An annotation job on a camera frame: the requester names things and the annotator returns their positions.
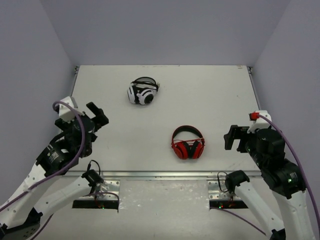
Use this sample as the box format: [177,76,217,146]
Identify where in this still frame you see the black base cable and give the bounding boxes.
[216,171,238,201]
[86,159,104,186]

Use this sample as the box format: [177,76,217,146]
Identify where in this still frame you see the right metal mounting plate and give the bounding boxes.
[207,179,232,201]

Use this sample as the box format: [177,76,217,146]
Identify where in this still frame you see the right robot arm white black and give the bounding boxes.
[223,125,315,240]

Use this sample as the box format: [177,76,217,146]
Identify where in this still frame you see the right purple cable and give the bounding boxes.
[209,113,318,237]

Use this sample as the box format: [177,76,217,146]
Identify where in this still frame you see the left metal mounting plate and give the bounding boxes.
[77,180,120,201]

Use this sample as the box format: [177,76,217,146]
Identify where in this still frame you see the white black headphones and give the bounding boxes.
[127,76,160,105]

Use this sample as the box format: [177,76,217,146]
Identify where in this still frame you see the metal mounting plate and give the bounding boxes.
[207,179,232,201]
[77,180,120,201]

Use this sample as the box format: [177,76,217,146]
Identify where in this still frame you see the left black base cable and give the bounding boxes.
[86,159,104,186]

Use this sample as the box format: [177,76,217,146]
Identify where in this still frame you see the aluminium rail table edge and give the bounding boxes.
[67,170,263,180]

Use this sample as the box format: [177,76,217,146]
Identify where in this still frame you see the red black headphones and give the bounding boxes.
[171,125,205,160]

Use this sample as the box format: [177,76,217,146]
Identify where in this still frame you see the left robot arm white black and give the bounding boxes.
[0,100,109,240]

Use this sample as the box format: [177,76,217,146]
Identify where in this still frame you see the right black base cable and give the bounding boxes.
[216,171,238,201]

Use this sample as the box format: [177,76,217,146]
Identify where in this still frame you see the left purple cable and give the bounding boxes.
[0,100,86,240]

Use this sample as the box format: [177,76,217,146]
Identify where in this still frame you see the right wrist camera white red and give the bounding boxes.
[247,110,272,134]

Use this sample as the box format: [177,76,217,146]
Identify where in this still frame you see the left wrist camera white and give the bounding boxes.
[52,96,84,123]

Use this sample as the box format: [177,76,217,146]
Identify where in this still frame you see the purple cable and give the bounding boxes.
[0,100,86,240]
[209,113,318,237]

